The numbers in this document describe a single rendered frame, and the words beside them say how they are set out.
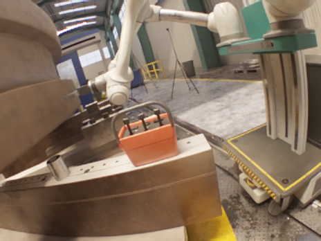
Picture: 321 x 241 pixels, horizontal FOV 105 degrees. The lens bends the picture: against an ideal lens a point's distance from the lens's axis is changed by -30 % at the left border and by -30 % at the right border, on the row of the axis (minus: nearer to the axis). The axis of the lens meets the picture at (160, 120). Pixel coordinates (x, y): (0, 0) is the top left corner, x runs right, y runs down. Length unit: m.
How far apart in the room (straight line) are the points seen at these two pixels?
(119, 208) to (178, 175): 0.30
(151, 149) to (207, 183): 0.25
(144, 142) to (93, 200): 0.36
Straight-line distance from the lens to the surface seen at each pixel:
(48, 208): 0.99
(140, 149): 0.59
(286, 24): 0.75
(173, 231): 0.86
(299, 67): 0.98
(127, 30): 0.84
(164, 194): 0.69
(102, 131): 1.64
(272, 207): 1.12
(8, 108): 0.82
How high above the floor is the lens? 1.00
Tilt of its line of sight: 18 degrees down
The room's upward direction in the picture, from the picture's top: 18 degrees counter-clockwise
